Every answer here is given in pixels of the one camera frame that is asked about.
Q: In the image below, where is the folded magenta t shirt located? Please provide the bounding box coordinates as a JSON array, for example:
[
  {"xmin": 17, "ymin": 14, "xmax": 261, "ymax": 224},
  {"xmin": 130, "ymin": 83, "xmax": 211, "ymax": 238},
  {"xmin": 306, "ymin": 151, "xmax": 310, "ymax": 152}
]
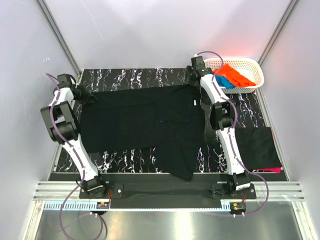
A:
[{"xmin": 249, "ymin": 166, "xmax": 283, "ymax": 174}]

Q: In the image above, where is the aluminium front rail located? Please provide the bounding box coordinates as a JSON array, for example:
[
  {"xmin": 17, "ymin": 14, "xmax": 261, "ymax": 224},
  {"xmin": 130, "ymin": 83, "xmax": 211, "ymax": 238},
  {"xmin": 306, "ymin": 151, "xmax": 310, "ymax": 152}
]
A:
[{"xmin": 34, "ymin": 181, "xmax": 305, "ymax": 202}]

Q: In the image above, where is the left aluminium frame post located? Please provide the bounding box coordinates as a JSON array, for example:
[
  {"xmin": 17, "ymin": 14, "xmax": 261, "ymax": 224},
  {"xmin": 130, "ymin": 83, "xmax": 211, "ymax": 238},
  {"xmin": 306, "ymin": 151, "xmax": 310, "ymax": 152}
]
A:
[{"xmin": 35, "ymin": 0, "xmax": 82, "ymax": 77}]

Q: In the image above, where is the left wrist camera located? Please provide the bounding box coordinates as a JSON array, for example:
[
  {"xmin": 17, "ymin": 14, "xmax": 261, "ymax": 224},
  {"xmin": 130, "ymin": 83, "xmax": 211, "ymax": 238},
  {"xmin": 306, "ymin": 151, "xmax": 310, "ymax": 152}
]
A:
[{"xmin": 57, "ymin": 73, "xmax": 77, "ymax": 88}]

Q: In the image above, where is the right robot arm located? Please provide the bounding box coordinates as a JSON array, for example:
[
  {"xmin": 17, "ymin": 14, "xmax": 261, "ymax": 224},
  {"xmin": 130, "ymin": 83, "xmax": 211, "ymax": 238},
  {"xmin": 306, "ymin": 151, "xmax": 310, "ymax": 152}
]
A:
[{"xmin": 186, "ymin": 55, "xmax": 251, "ymax": 199}]

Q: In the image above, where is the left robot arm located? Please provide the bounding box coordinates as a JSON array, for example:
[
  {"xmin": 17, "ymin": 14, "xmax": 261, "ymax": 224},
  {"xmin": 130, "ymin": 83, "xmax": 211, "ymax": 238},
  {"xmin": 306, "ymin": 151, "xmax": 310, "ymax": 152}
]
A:
[{"xmin": 40, "ymin": 73, "xmax": 108, "ymax": 198}]

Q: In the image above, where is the folded black t shirt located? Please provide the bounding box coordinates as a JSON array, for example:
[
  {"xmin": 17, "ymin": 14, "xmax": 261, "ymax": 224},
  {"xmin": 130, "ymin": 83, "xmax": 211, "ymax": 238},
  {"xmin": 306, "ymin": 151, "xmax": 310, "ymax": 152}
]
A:
[{"xmin": 235, "ymin": 127, "xmax": 282, "ymax": 170}]

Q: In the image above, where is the orange t shirt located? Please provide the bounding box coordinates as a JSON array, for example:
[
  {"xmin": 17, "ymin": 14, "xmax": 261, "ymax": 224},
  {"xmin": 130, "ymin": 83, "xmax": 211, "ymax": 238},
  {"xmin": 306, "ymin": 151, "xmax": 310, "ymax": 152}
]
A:
[{"xmin": 213, "ymin": 63, "xmax": 256, "ymax": 88}]

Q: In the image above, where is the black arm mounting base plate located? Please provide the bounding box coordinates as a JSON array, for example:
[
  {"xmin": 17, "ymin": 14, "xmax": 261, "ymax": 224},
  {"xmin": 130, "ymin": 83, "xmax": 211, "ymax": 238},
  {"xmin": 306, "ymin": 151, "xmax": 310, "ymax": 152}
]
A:
[{"xmin": 79, "ymin": 172, "xmax": 256, "ymax": 210}]

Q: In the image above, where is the right aluminium frame post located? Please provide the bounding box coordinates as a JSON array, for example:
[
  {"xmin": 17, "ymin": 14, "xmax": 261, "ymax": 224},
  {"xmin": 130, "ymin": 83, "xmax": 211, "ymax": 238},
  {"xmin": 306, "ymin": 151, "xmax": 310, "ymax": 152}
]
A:
[{"xmin": 257, "ymin": 0, "xmax": 300, "ymax": 66}]

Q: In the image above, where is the black polo shirt blue logo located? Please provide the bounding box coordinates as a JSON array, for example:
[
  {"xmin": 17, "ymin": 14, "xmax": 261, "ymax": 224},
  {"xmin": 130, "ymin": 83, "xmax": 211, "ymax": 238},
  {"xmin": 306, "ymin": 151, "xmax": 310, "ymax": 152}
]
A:
[{"xmin": 80, "ymin": 84, "xmax": 205, "ymax": 181}]

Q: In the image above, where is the aluminium frame post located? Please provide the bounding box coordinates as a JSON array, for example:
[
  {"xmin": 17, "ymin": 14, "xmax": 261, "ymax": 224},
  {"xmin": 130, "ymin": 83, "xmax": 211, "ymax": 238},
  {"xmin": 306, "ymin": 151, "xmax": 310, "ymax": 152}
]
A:
[
  {"xmin": 35, "ymin": 0, "xmax": 82, "ymax": 77},
  {"xmin": 257, "ymin": 0, "xmax": 300, "ymax": 66}
]

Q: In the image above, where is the blue t shirt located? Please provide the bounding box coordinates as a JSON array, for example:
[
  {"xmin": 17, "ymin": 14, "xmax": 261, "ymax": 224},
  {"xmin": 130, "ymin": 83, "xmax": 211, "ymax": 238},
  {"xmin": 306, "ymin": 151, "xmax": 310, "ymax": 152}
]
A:
[{"xmin": 215, "ymin": 75, "xmax": 236, "ymax": 89}]

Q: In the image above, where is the white plastic laundry basket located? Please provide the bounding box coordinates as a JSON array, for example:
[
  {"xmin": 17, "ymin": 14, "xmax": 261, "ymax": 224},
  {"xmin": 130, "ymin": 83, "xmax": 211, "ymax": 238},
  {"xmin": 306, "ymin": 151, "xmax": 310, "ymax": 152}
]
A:
[{"xmin": 217, "ymin": 57, "xmax": 265, "ymax": 94}]

